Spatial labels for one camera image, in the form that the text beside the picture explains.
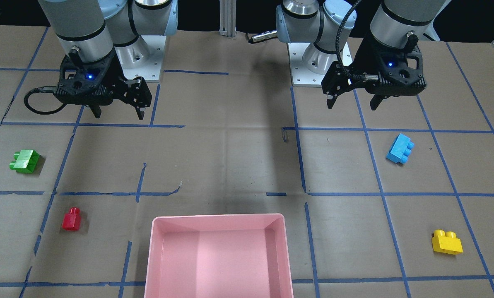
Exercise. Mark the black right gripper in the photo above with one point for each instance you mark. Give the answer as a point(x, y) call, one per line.
point(115, 73)

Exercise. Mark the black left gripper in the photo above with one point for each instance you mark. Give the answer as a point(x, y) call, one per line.
point(365, 58)

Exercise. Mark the blue toy block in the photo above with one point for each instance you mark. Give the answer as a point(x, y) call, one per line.
point(400, 149)

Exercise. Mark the green toy block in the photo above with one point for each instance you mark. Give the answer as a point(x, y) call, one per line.
point(25, 161)

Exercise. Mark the red toy block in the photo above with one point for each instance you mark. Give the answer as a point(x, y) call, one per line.
point(72, 220)

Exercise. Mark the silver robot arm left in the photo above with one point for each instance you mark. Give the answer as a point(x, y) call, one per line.
point(328, 25)

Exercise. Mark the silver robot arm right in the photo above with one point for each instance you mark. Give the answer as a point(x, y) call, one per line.
point(105, 52)

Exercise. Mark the pink plastic box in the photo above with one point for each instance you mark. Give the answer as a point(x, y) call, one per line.
point(219, 256)

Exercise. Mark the small metal cylinder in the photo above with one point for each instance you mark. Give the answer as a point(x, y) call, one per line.
point(262, 37)

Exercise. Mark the yellow toy block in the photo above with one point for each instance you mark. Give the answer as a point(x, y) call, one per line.
point(446, 242)

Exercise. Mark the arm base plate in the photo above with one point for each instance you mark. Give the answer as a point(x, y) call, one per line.
point(143, 58)
point(308, 65)

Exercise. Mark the aluminium frame post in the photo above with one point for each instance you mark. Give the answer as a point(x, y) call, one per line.
point(227, 18)

